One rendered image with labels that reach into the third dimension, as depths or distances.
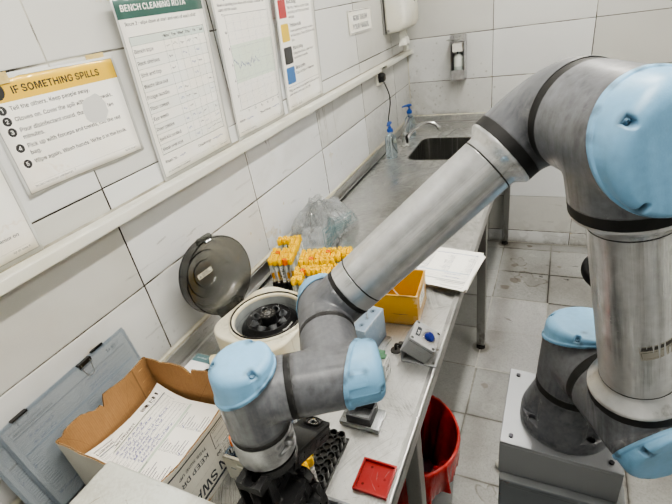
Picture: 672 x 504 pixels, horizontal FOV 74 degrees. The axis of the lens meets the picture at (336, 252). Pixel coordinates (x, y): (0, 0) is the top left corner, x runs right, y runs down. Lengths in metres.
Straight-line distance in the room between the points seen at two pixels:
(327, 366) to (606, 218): 0.31
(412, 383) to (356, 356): 0.60
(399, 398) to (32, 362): 0.76
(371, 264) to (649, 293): 0.30
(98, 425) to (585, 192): 1.00
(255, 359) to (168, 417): 0.62
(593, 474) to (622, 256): 0.49
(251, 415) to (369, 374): 0.14
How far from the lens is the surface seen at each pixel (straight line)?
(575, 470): 0.93
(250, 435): 0.55
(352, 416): 1.01
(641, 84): 0.45
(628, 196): 0.44
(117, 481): 0.72
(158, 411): 1.14
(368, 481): 0.96
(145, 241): 1.20
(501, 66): 3.04
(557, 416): 0.88
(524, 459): 0.93
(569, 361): 0.79
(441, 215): 0.55
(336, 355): 0.51
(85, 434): 1.12
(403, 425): 1.03
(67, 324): 1.10
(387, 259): 0.56
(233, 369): 0.50
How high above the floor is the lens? 1.68
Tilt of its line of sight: 29 degrees down
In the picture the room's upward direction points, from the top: 10 degrees counter-clockwise
